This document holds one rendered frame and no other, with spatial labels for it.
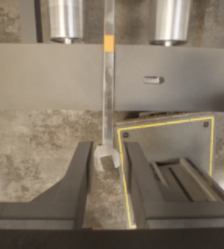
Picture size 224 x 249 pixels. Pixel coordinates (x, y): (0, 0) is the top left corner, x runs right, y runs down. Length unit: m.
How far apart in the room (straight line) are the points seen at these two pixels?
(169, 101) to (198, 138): 1.07
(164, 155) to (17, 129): 1.22
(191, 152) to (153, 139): 0.30
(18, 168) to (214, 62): 1.74
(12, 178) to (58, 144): 0.57
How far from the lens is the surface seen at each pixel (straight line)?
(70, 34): 0.52
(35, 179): 1.83
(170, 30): 0.54
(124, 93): 0.25
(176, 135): 1.26
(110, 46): 0.24
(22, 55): 0.27
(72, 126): 1.51
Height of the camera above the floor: 1.41
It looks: 74 degrees down
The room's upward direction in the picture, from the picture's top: 175 degrees clockwise
